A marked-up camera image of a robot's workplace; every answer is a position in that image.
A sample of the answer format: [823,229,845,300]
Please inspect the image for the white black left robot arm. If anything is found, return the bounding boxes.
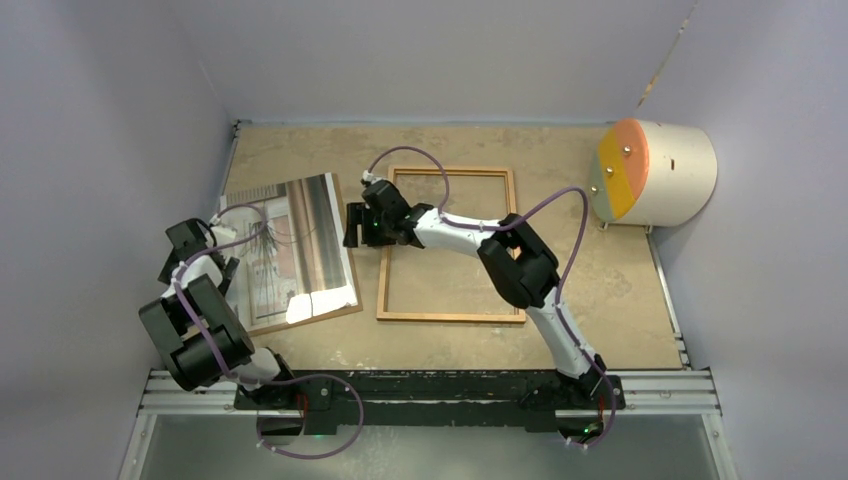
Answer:
[138,218,298,409]

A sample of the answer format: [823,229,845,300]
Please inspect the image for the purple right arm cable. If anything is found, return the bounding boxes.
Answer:
[366,146,619,452]

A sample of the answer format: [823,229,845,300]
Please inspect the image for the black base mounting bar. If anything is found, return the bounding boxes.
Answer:
[234,369,626,436]

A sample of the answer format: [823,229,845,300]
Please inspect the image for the wooden picture frame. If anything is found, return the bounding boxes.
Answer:
[376,167,526,325]

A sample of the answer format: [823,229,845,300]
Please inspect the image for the glossy photo print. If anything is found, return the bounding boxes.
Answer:
[218,172,359,331]

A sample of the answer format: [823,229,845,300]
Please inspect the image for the cream cylinder with coloured lid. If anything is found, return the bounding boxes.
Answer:
[588,118,718,228]

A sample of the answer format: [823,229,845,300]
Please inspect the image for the aluminium rail frame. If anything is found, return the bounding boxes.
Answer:
[119,370,738,479]

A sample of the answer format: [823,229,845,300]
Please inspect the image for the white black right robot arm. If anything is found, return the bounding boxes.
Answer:
[343,178,615,407]

